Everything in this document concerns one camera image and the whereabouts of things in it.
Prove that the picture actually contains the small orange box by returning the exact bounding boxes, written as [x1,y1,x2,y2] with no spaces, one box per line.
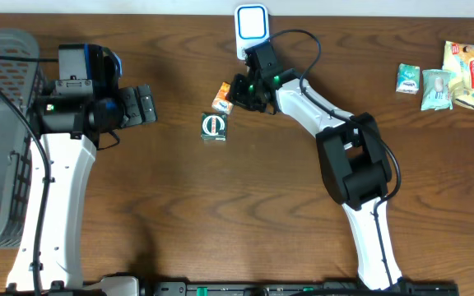
[211,82,234,115]

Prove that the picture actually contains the black round-logo packet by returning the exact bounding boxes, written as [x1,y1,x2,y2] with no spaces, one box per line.
[201,113,227,141]

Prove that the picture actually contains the small teal box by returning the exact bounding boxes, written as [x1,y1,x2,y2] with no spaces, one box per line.
[396,63,420,95]

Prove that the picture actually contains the teal candy pouch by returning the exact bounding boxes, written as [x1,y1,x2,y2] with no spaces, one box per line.
[421,69,453,111]

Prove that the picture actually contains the white blue snack bag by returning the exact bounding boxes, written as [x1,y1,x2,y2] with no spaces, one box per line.
[442,41,474,110]

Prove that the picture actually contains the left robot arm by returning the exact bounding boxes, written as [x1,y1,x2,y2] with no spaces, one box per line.
[6,44,157,295]

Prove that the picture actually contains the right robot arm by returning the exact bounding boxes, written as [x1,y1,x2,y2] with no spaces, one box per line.
[230,41,402,290]

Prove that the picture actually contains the white barcode scanner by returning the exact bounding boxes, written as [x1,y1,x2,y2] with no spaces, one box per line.
[234,3,270,61]

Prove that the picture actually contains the grey plastic shopping basket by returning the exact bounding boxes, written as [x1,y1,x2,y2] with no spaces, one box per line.
[0,29,46,248]

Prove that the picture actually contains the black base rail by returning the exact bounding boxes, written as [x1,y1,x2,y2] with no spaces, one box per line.
[0,273,461,296]

